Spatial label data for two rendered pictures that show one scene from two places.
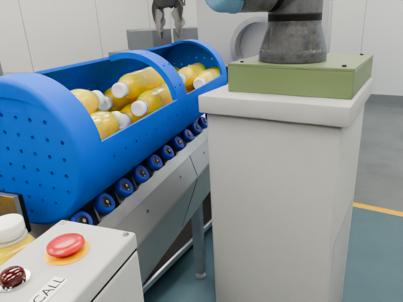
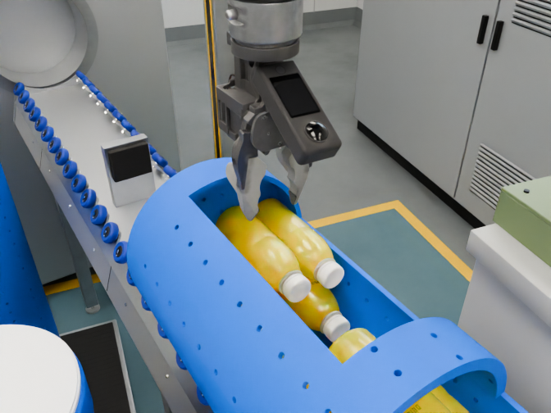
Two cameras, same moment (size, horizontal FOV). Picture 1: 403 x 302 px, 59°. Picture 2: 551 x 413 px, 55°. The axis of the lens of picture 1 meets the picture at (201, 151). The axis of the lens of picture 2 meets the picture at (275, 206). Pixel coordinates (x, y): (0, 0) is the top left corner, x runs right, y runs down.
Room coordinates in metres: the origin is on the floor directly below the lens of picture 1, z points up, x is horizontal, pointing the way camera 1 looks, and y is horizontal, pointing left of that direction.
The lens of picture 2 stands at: (0.92, 0.52, 1.63)
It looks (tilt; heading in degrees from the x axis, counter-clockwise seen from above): 35 degrees down; 306
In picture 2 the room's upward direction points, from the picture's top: straight up
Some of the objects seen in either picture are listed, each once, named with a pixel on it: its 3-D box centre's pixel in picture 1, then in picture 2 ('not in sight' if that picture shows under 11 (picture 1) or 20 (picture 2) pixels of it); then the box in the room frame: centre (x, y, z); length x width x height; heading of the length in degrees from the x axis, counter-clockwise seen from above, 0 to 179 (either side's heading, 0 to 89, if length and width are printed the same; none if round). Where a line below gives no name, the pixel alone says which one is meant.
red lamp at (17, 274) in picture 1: (11, 275); not in sight; (0.26, 0.17, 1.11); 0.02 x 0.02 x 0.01
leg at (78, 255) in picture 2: not in sight; (77, 251); (2.47, -0.32, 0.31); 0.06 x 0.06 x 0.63; 69
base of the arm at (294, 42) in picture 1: (292, 37); not in sight; (0.83, -0.22, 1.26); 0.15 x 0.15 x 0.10
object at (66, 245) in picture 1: (66, 246); not in sight; (0.30, 0.14, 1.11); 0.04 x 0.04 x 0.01
